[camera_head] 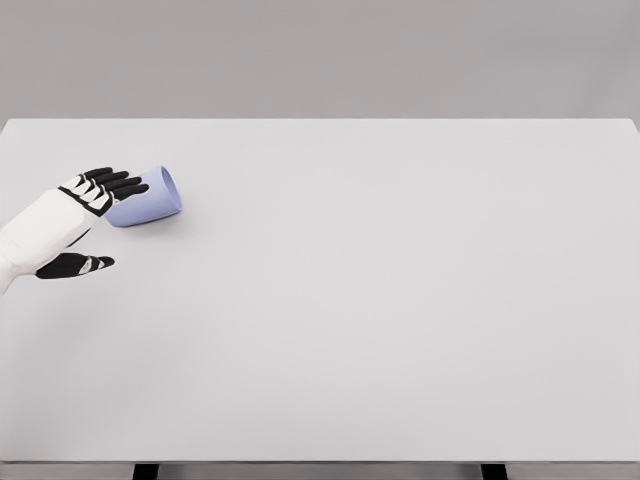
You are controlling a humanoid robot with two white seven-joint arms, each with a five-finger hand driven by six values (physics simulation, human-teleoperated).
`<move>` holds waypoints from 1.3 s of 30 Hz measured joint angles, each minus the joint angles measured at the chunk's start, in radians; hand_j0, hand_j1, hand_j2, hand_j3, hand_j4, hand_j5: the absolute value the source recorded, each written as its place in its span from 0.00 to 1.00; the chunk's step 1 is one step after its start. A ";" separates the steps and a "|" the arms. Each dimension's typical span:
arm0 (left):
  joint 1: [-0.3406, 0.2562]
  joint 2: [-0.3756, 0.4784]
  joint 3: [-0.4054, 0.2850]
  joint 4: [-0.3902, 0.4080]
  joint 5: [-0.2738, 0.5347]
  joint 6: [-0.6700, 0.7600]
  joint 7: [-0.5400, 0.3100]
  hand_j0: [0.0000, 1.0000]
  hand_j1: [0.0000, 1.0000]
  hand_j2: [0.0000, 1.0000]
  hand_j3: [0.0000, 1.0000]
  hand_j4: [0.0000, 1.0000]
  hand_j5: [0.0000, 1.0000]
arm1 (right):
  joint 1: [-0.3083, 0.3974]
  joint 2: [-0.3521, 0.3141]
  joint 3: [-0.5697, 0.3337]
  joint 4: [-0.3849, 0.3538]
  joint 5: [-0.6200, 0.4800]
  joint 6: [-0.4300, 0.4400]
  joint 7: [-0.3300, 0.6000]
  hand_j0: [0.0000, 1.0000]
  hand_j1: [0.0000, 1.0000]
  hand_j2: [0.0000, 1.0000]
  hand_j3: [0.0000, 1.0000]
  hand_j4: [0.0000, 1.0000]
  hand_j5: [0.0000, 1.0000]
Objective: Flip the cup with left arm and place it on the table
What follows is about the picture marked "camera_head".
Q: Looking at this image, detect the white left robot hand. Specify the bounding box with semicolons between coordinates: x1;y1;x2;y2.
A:
0;167;151;297

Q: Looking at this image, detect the lavender cup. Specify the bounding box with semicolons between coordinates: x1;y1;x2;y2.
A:
105;166;182;230

